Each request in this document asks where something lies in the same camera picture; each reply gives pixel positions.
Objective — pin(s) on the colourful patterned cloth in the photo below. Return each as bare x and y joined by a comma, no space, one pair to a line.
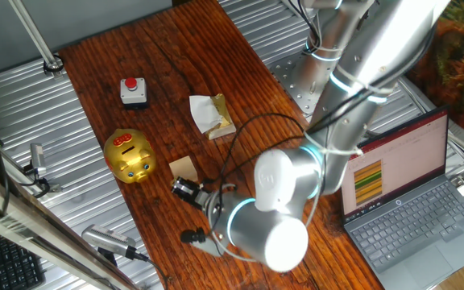
461,68

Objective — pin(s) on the grey box red push button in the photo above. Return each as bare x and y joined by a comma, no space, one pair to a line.
134,94

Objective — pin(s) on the golden piggy bank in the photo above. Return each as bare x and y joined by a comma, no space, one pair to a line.
129,157

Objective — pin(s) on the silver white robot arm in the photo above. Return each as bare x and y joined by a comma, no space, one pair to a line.
361,72

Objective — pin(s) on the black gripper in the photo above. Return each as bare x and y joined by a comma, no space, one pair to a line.
191,193

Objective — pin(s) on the light wooden cube block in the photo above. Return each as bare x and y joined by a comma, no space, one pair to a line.
184,167

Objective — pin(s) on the silver depth camera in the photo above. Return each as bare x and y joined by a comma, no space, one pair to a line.
107,238

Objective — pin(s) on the black keyboard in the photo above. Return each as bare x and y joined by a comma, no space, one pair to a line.
10,262

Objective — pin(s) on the silver metal stand pole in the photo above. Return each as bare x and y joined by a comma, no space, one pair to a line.
34,36
34,225

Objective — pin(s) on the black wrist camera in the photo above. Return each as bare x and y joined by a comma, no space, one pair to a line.
193,235

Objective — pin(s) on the grey laptop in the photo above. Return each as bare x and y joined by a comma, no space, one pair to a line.
409,225

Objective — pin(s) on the gold white snack packet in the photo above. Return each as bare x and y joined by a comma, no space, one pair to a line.
212,117

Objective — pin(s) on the silver perforated base plate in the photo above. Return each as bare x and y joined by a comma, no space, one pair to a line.
286,80

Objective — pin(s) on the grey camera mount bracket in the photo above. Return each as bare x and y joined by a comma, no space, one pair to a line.
212,249

